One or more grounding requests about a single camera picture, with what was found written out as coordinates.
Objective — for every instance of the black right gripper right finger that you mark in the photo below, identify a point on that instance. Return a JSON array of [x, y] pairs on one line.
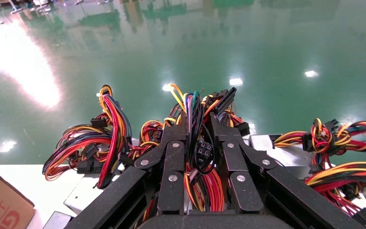
[[239, 186]]

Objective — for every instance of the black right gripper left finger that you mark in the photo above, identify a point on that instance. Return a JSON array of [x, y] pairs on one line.
[[173, 164]]

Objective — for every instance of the cardboard box with dividers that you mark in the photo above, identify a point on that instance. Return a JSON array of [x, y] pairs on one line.
[[3, 202]]

